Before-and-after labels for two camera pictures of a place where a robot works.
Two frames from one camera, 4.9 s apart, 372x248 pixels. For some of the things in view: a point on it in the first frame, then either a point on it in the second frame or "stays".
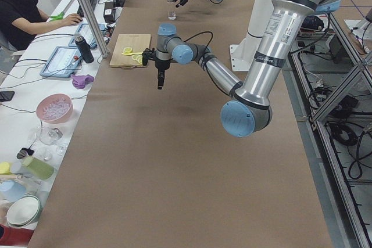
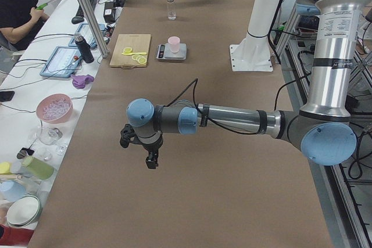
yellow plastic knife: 135,53 stays
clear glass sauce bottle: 171,7 stays
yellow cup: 4,168 stays
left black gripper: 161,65 -> 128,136
